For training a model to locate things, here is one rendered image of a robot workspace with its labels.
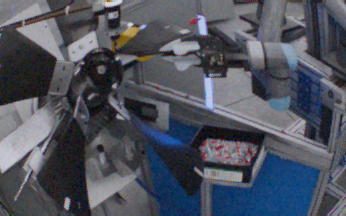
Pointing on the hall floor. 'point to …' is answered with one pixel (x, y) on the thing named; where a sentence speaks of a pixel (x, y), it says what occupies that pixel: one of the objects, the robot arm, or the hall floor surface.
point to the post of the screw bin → (206, 199)
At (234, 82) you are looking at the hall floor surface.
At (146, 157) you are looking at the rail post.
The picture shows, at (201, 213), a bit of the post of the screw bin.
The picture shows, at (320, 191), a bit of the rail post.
